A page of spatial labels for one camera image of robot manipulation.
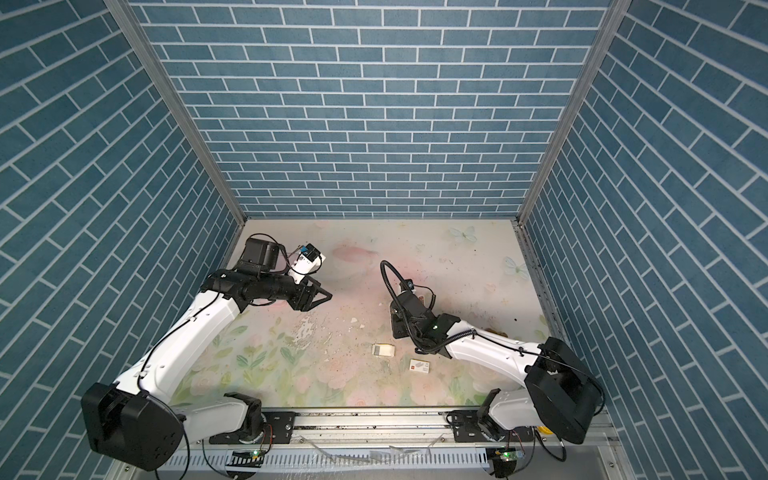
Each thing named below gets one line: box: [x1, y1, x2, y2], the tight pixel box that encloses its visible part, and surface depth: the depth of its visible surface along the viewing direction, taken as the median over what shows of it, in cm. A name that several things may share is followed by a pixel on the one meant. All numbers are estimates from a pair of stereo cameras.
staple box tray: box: [372, 343, 395, 357], surface depth 88 cm
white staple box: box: [409, 358, 431, 373], surface depth 84 cm
